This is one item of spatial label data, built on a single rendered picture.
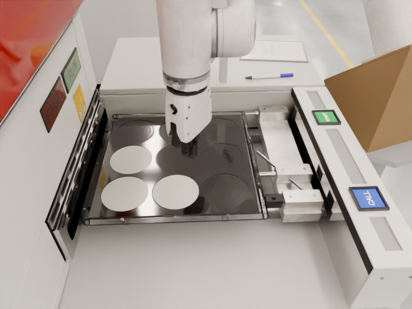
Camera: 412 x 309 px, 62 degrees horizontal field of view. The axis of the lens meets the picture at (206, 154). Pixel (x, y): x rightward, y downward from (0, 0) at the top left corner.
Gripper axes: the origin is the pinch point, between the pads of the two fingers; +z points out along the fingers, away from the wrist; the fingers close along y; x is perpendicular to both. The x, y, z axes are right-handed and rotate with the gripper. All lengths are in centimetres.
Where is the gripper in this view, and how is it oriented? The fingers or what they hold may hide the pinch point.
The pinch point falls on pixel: (189, 148)
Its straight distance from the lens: 72.4
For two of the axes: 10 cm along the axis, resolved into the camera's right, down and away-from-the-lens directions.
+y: 5.1, -5.7, 6.4
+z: 0.0, 7.5, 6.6
